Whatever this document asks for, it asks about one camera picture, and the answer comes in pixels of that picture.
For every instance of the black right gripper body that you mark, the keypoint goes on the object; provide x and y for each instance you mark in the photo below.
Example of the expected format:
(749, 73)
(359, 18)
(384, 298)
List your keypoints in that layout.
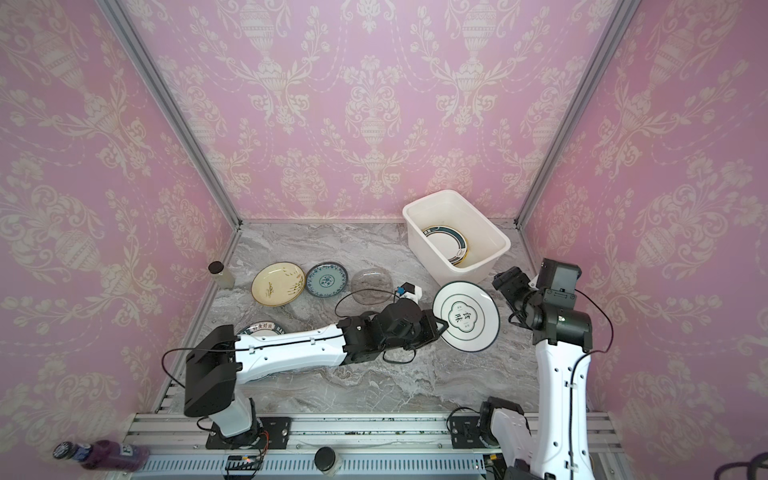
(512, 284)

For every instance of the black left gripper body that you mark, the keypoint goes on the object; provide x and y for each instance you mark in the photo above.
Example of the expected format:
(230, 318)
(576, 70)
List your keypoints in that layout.
(428, 330)

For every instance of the white plate black quatrefoil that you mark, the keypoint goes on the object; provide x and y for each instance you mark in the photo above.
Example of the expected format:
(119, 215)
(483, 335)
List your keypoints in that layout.
(472, 316)

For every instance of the white plate green red rim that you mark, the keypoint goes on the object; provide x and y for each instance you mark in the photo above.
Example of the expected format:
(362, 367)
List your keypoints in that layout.
(449, 242)

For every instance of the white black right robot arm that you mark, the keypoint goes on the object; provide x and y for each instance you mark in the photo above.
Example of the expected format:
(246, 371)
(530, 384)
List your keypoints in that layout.
(563, 341)

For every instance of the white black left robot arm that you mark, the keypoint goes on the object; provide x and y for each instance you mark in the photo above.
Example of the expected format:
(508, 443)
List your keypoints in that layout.
(216, 369)

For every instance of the white plastic bin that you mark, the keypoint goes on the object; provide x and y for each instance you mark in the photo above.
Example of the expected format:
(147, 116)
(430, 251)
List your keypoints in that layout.
(486, 242)

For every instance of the clear glass oval plate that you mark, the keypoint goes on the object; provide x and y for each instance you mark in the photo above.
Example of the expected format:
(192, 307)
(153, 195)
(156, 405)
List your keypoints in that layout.
(372, 286)

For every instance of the teal blue floral plate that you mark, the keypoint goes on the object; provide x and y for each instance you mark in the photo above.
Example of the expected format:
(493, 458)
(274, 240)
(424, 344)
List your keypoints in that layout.
(326, 280)

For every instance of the cream plate with painted willow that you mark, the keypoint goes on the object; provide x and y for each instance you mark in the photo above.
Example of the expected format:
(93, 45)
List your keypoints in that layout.
(278, 284)

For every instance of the black round knob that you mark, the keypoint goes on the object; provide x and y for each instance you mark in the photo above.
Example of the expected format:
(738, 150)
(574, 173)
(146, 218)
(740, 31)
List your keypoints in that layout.
(327, 461)

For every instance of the white plate green lettered rim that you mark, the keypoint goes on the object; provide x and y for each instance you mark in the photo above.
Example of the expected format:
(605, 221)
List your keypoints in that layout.
(264, 328)

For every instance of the glass jar with black lid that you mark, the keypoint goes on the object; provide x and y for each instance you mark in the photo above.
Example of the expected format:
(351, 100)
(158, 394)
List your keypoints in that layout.
(221, 275)

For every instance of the purple drink bottle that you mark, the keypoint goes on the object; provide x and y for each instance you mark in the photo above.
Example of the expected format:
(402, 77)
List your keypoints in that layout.
(103, 455)

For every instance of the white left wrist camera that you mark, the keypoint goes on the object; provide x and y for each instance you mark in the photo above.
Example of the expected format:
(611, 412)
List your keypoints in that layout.
(410, 291)

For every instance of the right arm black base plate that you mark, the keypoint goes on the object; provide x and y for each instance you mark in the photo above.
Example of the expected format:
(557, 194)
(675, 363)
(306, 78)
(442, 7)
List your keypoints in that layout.
(467, 432)

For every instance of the aluminium rail frame front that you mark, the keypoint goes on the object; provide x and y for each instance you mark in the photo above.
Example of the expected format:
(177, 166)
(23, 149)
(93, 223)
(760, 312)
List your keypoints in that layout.
(396, 433)

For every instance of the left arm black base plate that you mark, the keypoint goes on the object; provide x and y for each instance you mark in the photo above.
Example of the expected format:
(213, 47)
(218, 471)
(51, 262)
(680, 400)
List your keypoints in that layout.
(268, 433)

